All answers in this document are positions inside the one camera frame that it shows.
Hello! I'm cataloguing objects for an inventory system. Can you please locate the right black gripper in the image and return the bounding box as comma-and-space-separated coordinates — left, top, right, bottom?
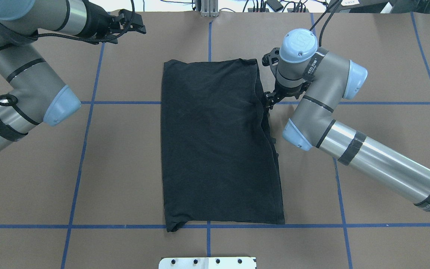
262, 47, 310, 109

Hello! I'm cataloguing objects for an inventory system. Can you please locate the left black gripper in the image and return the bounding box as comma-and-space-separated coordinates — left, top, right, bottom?
82, 0, 146, 44

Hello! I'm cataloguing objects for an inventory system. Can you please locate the black graphic t-shirt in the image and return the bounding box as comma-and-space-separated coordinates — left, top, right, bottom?
161, 59, 285, 233

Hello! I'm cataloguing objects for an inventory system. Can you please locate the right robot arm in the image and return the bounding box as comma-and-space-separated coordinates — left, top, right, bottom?
262, 28, 430, 213

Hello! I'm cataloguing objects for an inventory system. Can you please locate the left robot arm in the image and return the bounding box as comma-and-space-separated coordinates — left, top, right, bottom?
0, 0, 146, 151

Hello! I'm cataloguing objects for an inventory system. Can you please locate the black power strip with cables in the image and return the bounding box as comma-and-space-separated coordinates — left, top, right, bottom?
242, 0, 309, 13

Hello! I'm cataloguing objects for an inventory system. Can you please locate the aluminium frame post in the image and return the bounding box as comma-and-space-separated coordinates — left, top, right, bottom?
196, 0, 219, 17

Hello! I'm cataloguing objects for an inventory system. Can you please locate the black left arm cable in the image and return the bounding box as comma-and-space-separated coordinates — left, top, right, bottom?
0, 11, 133, 107

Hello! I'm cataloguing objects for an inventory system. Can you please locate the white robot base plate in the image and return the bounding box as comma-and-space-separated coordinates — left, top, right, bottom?
158, 256, 257, 269

